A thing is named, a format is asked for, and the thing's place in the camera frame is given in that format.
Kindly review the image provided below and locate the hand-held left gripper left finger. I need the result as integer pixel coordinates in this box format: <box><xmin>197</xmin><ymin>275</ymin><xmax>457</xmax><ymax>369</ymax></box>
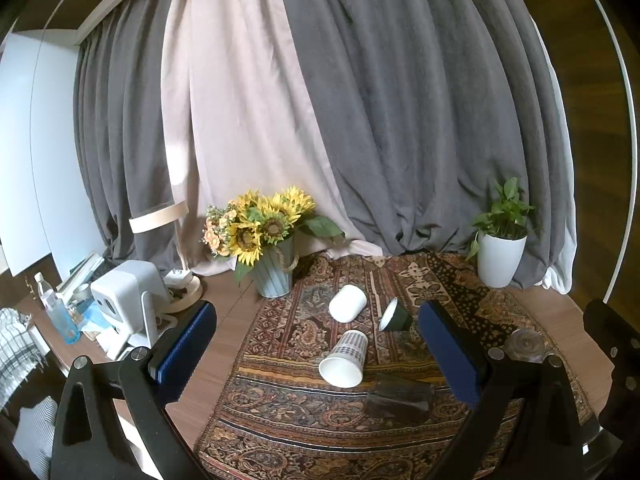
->
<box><xmin>50</xmin><ymin>300</ymin><xmax>218</xmax><ymax>480</ymax></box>

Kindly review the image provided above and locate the blue liquid bottle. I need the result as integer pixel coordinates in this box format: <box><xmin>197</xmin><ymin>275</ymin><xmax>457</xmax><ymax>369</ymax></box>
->
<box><xmin>47</xmin><ymin>294</ymin><xmax>82</xmax><ymax>345</ymax></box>

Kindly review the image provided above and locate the wide dark grey curtain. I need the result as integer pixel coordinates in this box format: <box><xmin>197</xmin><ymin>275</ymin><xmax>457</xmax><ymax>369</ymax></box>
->
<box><xmin>274</xmin><ymin>0</ymin><xmax>572</xmax><ymax>263</ymax></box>

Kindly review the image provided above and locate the white box-shaped appliance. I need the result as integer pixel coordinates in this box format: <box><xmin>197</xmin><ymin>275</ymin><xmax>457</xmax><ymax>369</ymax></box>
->
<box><xmin>90</xmin><ymin>259</ymin><xmax>174</xmax><ymax>357</ymax></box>

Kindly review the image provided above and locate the dark green enamel cup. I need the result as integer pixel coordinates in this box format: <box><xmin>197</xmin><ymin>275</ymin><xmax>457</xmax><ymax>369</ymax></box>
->
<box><xmin>379</xmin><ymin>297</ymin><xmax>413</xmax><ymax>333</ymax></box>

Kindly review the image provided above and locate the wooden ring desk lamp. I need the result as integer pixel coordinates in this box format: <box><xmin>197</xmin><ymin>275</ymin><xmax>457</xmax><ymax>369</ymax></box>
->
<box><xmin>128</xmin><ymin>201</ymin><xmax>205</xmax><ymax>312</ymax></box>

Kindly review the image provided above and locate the dark smoky glass cup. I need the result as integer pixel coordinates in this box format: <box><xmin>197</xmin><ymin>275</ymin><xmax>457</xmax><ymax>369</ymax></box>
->
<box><xmin>363</xmin><ymin>372</ymin><xmax>435</xmax><ymax>424</ymax></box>

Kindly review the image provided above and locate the blue tissue pack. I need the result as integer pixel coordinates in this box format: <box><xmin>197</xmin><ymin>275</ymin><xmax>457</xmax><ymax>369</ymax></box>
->
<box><xmin>79</xmin><ymin>300</ymin><xmax>120</xmax><ymax>337</ymax></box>

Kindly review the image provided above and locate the white wardrobe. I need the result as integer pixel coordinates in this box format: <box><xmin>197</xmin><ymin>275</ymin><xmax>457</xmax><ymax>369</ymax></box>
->
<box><xmin>0</xmin><ymin>29</ymin><xmax>87</xmax><ymax>282</ymax></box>

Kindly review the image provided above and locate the white curtain rail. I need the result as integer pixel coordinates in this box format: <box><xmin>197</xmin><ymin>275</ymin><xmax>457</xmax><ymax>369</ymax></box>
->
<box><xmin>74</xmin><ymin>0</ymin><xmax>192</xmax><ymax>47</ymax></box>

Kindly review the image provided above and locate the narrow dark grey curtain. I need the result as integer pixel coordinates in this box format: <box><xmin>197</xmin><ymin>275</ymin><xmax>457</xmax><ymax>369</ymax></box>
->
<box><xmin>73</xmin><ymin>0</ymin><xmax>202</xmax><ymax>272</ymax></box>

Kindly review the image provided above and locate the white plant pot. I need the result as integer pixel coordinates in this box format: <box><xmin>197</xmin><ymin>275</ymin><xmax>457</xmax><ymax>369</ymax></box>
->
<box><xmin>477</xmin><ymin>232</ymin><xmax>529</xmax><ymax>289</ymax></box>

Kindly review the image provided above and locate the plain white cup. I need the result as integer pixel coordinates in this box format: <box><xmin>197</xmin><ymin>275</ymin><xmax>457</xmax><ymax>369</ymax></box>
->
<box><xmin>328</xmin><ymin>284</ymin><xmax>367</xmax><ymax>323</ymax></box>

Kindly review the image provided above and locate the clear bottle with white cap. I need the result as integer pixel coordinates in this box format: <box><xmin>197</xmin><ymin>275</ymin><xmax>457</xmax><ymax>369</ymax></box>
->
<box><xmin>33</xmin><ymin>272</ymin><xmax>59</xmax><ymax>311</ymax></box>

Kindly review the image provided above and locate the sunflower bouquet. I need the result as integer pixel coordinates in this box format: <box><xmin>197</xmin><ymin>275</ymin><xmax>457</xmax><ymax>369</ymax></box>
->
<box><xmin>202</xmin><ymin>186</ymin><xmax>346</xmax><ymax>284</ymax></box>

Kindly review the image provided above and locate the checked paper cup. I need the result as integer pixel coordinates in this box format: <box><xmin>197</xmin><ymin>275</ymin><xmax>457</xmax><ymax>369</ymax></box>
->
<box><xmin>318</xmin><ymin>329</ymin><xmax>369</xmax><ymax>387</ymax></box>

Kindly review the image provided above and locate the clear glass cup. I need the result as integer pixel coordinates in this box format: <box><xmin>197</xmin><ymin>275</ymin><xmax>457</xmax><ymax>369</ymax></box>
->
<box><xmin>503</xmin><ymin>329</ymin><xmax>546</xmax><ymax>364</ymax></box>

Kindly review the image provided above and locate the patterned paisley table runner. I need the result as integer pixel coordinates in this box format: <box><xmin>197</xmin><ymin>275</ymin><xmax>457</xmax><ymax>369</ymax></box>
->
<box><xmin>194</xmin><ymin>252</ymin><xmax>601</xmax><ymax>480</ymax></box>

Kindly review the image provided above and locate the ribbed blue-grey vase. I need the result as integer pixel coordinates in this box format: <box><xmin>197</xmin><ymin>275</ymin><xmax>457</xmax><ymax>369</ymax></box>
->
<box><xmin>252</xmin><ymin>236</ymin><xmax>297</xmax><ymax>299</ymax></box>

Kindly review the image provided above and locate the beige curtain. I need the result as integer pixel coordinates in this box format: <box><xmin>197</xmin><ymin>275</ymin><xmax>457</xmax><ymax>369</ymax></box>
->
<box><xmin>159</xmin><ymin>0</ymin><xmax>387</xmax><ymax>282</ymax></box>

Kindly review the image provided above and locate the white sheer curtain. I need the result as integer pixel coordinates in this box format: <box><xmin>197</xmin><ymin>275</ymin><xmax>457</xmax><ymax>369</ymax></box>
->
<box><xmin>529</xmin><ymin>22</ymin><xmax>577</xmax><ymax>297</ymax></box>

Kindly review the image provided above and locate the green leafy plant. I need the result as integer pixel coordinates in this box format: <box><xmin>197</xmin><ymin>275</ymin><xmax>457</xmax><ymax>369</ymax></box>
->
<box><xmin>464</xmin><ymin>177</ymin><xmax>539</xmax><ymax>261</ymax></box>

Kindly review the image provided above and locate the stack of books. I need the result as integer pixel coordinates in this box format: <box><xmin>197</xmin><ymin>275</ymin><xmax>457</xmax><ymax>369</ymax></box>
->
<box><xmin>54</xmin><ymin>252</ymin><xmax>107</xmax><ymax>297</ymax></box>

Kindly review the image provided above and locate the striped grey cushion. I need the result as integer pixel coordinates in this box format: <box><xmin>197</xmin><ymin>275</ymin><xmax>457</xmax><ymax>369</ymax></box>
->
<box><xmin>12</xmin><ymin>394</ymin><xmax>59</xmax><ymax>477</ymax></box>

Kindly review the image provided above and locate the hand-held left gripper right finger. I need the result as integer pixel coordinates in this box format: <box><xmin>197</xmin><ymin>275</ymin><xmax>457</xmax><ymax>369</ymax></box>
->
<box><xmin>418</xmin><ymin>300</ymin><xmax>602</xmax><ymax>480</ymax></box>

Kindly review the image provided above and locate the checked white cloth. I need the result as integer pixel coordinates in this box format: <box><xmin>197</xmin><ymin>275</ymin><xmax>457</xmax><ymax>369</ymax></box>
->
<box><xmin>0</xmin><ymin>307</ymin><xmax>47</xmax><ymax>387</ymax></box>

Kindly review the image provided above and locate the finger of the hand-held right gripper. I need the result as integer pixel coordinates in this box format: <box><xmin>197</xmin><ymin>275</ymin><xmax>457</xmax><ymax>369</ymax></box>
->
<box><xmin>582</xmin><ymin>298</ymin><xmax>640</xmax><ymax>377</ymax></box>
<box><xmin>598</xmin><ymin>367</ymin><xmax>640</xmax><ymax>442</ymax></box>

